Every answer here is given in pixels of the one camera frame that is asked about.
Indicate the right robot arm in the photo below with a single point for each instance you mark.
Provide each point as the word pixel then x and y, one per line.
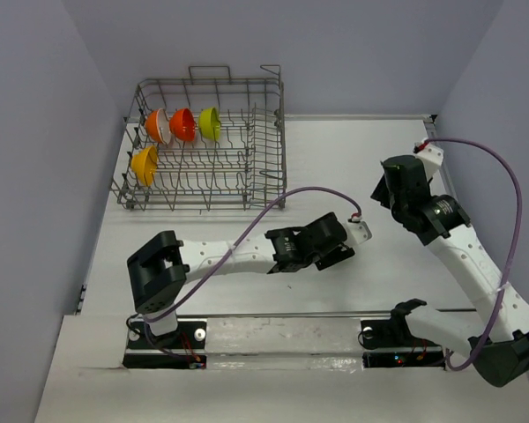
pixel 499 346

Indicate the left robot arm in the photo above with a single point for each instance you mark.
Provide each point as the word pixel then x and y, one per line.
pixel 159 270

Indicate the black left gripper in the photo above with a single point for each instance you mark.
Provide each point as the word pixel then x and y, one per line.
pixel 333 257

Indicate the yellow bowl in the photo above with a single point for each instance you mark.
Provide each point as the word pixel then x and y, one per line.
pixel 144 165

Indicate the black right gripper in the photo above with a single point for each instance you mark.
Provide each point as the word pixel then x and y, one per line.
pixel 382 194

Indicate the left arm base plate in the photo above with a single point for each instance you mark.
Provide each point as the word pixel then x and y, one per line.
pixel 183 349

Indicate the grey wire dish rack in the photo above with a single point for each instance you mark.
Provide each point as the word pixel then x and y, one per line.
pixel 244 170

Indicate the white bowl orange outside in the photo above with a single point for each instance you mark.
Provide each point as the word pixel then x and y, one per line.
pixel 157 127

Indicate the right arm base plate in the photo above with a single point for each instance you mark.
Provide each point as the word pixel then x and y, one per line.
pixel 382 350

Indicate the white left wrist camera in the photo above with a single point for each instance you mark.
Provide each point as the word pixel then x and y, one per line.
pixel 357 233

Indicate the red orange bowl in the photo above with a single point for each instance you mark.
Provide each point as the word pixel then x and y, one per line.
pixel 183 125

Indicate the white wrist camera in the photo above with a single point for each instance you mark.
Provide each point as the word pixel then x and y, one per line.
pixel 431 157
pixel 357 233

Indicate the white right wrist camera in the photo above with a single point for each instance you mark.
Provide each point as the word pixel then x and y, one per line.
pixel 431 157

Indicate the lime green bowl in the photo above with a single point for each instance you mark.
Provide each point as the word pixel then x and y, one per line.
pixel 209 124

